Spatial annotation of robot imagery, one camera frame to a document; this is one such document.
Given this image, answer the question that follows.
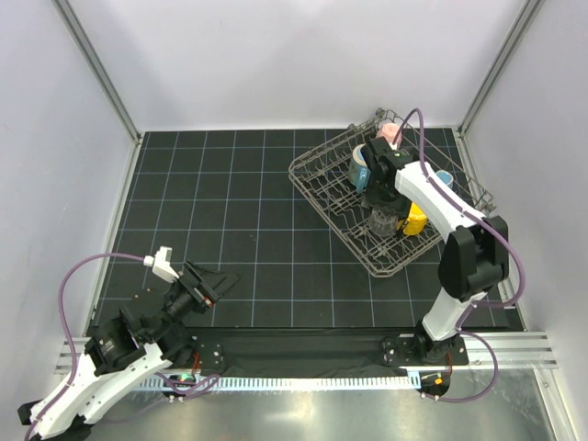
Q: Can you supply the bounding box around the white slotted cable duct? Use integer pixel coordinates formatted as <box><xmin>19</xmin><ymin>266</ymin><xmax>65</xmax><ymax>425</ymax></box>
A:
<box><xmin>137</xmin><ymin>372</ymin><xmax>422</xmax><ymax>392</ymax></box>

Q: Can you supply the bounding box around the clear drinking glass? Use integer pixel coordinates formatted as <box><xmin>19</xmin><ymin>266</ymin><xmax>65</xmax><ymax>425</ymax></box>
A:
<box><xmin>367</xmin><ymin>207</ymin><xmax>399</xmax><ymax>237</ymax></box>

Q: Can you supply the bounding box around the black grid cutting mat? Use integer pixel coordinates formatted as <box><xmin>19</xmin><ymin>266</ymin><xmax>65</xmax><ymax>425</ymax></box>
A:
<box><xmin>83</xmin><ymin>129</ymin><xmax>525</xmax><ymax>336</ymax></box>

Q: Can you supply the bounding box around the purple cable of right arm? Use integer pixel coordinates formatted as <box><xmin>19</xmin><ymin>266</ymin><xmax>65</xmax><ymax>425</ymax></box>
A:
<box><xmin>392</xmin><ymin>107</ymin><xmax>526</xmax><ymax>309</ymax></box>

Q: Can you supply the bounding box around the pink faceted mug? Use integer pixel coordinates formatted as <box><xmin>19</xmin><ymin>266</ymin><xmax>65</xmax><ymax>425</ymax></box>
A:
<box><xmin>377</xmin><ymin>122</ymin><xmax>402</xmax><ymax>146</ymax></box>

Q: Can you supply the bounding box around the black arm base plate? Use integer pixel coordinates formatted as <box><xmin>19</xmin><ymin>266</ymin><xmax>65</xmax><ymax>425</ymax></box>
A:
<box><xmin>188</xmin><ymin>327</ymin><xmax>469</xmax><ymax>379</ymax></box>

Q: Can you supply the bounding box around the blue floral mug white inside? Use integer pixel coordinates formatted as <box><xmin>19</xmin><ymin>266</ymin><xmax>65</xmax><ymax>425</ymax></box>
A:
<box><xmin>435</xmin><ymin>170</ymin><xmax>454</xmax><ymax>188</ymax></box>

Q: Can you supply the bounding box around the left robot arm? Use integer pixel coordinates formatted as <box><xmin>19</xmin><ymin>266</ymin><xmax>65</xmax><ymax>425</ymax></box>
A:
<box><xmin>17</xmin><ymin>247</ymin><xmax>239</xmax><ymax>440</ymax></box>

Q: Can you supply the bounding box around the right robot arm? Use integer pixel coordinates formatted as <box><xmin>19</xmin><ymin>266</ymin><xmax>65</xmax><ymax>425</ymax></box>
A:
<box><xmin>361</xmin><ymin>143</ymin><xmax>509</xmax><ymax>364</ymax></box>

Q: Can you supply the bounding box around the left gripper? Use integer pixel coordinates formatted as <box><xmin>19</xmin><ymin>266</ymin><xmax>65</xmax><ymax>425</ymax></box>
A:
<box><xmin>147</xmin><ymin>259</ymin><xmax>242</xmax><ymax>342</ymax></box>

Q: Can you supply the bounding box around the aluminium frame post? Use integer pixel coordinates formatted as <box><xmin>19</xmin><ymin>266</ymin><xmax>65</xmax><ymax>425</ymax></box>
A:
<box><xmin>51</xmin><ymin>0</ymin><xmax>141</xmax><ymax>144</ymax></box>
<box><xmin>458</xmin><ymin>0</ymin><xmax>545</xmax><ymax>138</ymax></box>

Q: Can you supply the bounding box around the yellow mug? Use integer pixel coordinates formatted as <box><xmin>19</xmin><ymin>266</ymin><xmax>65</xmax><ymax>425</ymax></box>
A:
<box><xmin>397</xmin><ymin>203</ymin><xmax>428</xmax><ymax>236</ymax></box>

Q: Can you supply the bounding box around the blue mug orange inside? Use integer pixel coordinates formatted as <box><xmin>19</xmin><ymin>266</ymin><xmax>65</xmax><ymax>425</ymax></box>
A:
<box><xmin>347</xmin><ymin>144</ymin><xmax>370</xmax><ymax>194</ymax></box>

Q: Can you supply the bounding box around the right aluminium frame post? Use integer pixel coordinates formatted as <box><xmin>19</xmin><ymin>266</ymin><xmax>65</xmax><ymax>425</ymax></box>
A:
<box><xmin>458</xmin><ymin>0</ymin><xmax>545</xmax><ymax>138</ymax></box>

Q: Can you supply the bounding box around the left aluminium frame post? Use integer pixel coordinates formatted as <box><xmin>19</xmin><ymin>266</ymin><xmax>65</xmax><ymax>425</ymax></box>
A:
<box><xmin>51</xmin><ymin>0</ymin><xmax>141</xmax><ymax>144</ymax></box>

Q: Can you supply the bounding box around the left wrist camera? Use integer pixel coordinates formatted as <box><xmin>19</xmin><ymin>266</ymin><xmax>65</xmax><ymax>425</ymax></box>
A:
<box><xmin>142</xmin><ymin>246</ymin><xmax>179</xmax><ymax>284</ymax></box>

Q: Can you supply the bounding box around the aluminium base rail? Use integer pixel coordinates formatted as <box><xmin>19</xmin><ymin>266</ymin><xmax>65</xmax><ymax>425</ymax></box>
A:
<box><xmin>55</xmin><ymin>329</ymin><xmax>560</xmax><ymax>374</ymax></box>

